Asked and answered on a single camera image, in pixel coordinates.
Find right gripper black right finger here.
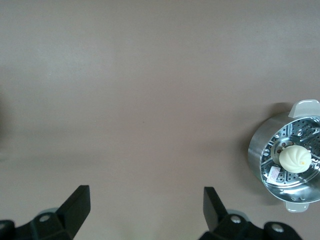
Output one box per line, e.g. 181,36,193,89
199,186,301,240

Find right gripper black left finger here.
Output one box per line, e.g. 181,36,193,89
0,184,91,240

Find white steamed bun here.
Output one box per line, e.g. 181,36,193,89
278,145,312,174

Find perforated steel steamer insert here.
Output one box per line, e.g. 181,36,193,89
259,117,320,191

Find steel steamer pot grey handles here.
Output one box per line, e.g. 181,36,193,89
247,99,320,214

